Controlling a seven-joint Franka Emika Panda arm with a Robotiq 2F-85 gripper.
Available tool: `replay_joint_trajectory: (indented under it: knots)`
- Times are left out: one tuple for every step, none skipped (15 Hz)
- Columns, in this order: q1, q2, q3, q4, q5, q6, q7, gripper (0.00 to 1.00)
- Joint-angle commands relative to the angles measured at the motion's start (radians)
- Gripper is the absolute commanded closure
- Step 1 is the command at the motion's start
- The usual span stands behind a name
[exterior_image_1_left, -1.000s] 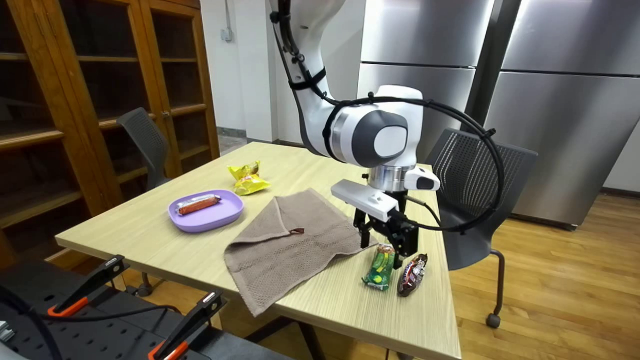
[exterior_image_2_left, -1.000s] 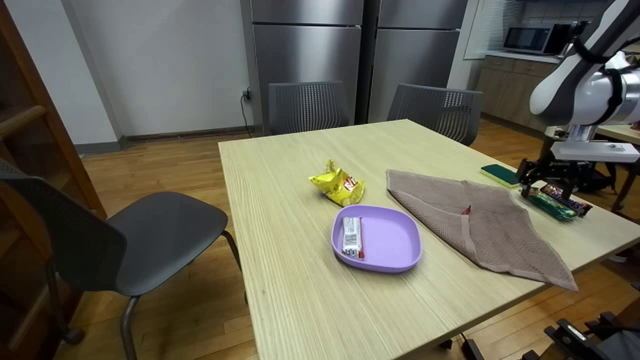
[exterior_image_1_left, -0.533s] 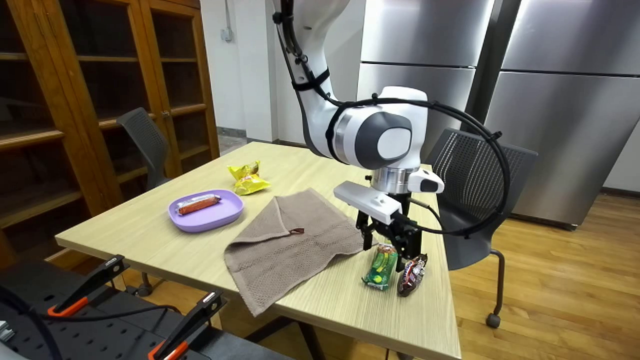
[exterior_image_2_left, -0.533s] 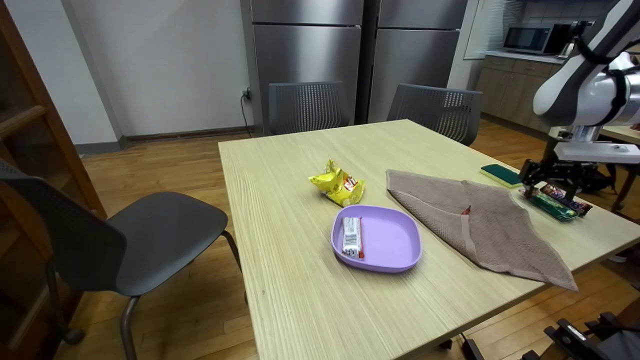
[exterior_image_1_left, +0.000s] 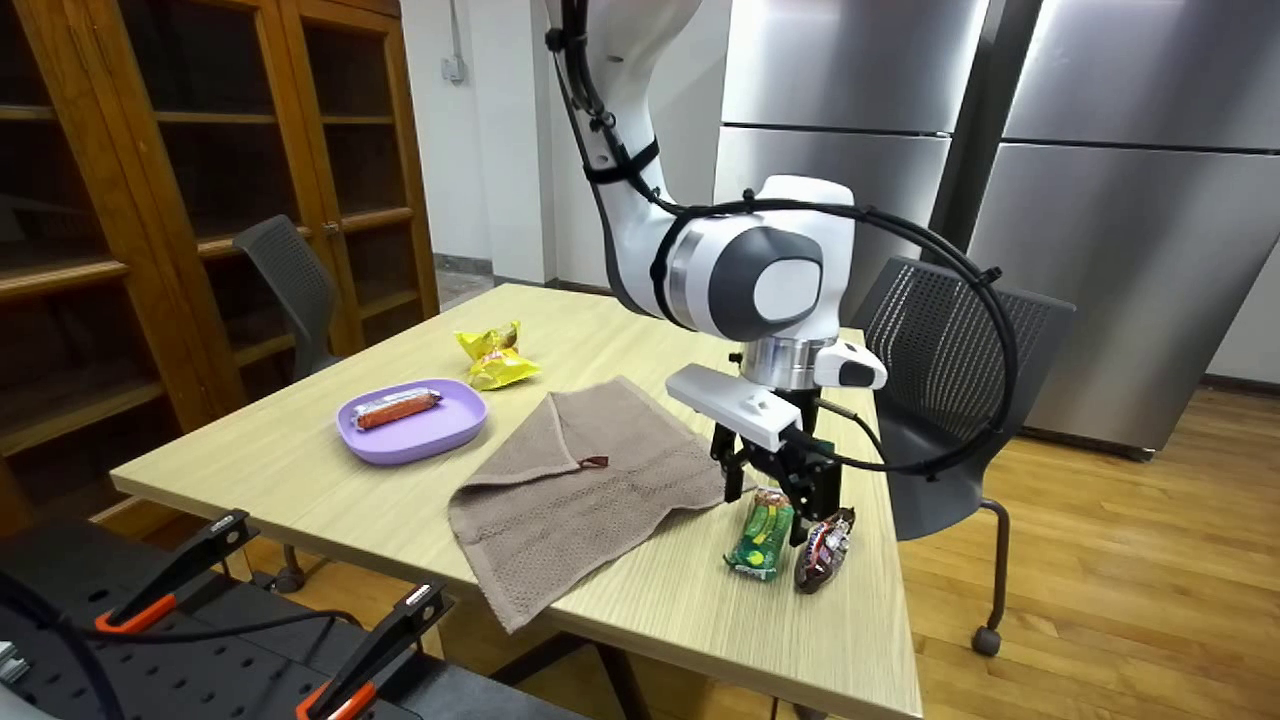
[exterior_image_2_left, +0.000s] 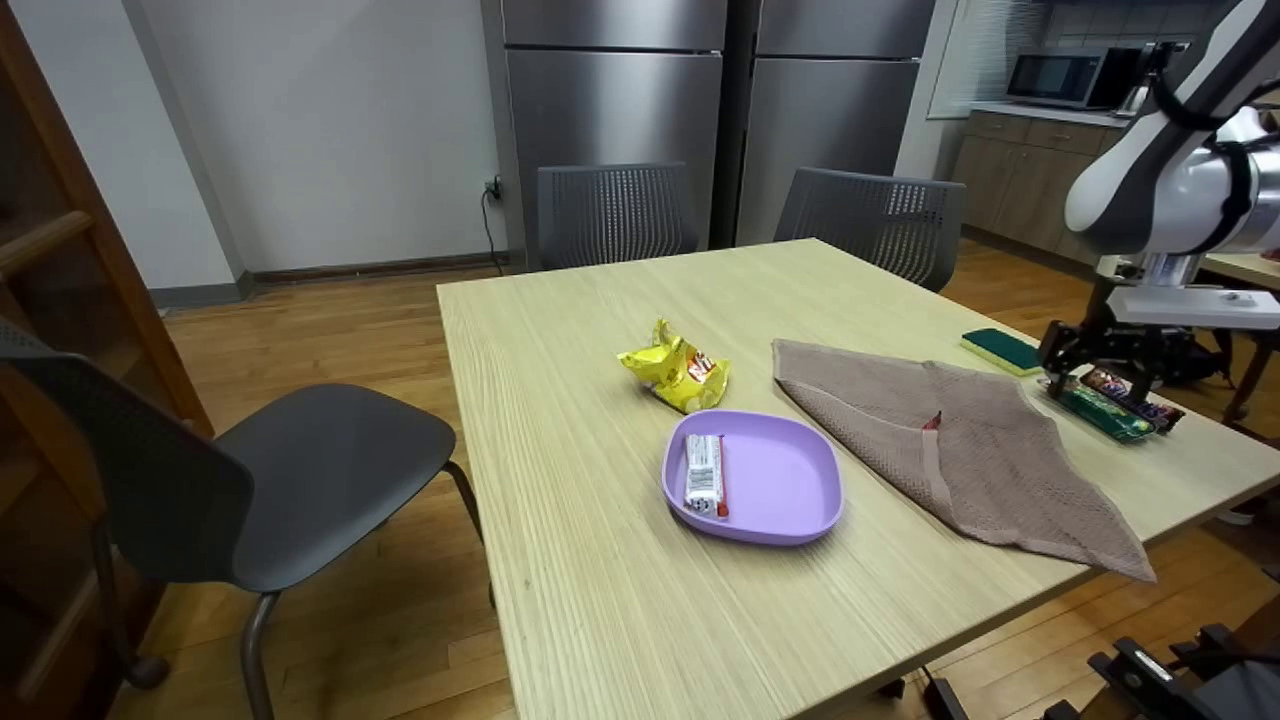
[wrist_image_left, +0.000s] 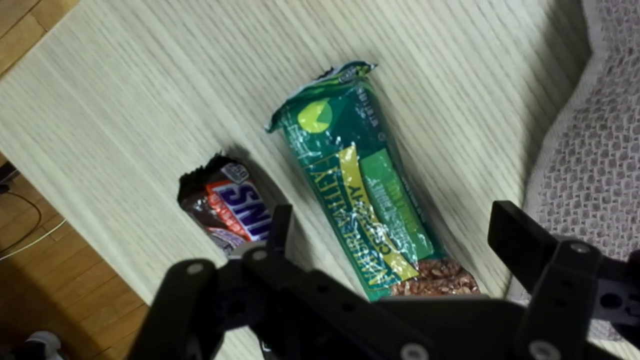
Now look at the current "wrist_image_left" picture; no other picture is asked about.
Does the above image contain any black cable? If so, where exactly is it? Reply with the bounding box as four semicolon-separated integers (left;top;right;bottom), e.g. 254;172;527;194
0;187;44;252

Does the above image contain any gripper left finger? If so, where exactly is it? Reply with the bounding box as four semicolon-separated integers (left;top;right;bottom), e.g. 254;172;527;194
127;203;435;360

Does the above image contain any white cable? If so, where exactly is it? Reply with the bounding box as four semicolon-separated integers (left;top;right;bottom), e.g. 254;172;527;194
0;217;68;262

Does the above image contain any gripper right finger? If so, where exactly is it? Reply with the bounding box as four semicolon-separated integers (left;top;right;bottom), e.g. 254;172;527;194
487;200;640;360

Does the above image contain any grey knit cloth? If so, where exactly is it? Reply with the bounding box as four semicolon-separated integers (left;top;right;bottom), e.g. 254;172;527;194
505;0;640;346

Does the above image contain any brown chocolate bar packet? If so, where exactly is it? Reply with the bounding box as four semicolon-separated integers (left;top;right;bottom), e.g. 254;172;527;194
177;154;275;257

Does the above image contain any green granola bar packet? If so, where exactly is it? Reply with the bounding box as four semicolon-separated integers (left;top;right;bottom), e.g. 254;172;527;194
265;61;481;302

